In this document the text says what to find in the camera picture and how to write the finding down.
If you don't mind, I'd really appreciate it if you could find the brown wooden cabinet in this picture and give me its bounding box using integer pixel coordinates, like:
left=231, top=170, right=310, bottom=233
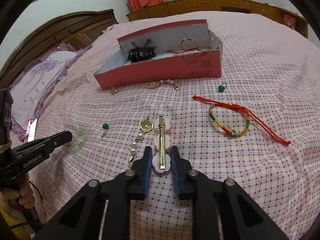
left=127, top=0, right=308, bottom=38

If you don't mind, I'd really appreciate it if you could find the pink flower gold hair clip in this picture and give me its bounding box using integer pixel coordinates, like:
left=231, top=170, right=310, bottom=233
left=152, top=114, right=171, bottom=175

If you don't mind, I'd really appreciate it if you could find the brown wooden headboard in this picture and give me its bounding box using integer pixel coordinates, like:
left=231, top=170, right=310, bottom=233
left=1, top=9, right=118, bottom=88

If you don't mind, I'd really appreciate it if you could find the green bead earring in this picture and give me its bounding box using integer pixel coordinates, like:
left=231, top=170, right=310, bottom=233
left=217, top=82, right=227, bottom=93
left=101, top=123, right=109, bottom=141

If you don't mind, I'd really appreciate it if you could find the purple floral pillow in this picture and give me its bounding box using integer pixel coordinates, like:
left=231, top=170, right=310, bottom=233
left=10, top=44, right=91, bottom=141

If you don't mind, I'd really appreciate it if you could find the pink checked bedsheet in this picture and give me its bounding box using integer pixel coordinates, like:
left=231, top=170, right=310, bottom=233
left=29, top=12, right=319, bottom=239

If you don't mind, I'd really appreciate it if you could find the gold pearl drop earring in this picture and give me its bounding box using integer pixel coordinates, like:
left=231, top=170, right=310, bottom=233
left=127, top=116, right=154, bottom=169

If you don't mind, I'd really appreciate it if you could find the left hand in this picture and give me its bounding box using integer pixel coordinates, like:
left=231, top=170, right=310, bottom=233
left=1, top=174, right=35, bottom=216

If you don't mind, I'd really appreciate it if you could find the pink cardboard box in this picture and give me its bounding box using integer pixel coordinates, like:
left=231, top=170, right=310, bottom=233
left=94, top=19, right=223, bottom=89

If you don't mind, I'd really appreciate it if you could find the translucent flower hair clip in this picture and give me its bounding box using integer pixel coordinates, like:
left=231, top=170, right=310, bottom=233
left=65, top=131, right=87, bottom=154

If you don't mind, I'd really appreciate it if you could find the red box on cabinet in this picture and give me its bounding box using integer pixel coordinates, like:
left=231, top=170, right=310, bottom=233
left=283, top=14, right=296, bottom=30

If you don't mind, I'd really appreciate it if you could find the black feather hair clip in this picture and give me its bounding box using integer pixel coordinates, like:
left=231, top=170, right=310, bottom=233
left=127, top=39, right=157, bottom=63

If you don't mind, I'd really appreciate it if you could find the small gold charm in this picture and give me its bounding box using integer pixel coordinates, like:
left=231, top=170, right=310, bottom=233
left=111, top=87, right=118, bottom=95

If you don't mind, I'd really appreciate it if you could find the rainbow red cord bracelet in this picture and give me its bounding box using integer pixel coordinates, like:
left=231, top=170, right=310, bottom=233
left=165, top=38, right=202, bottom=55

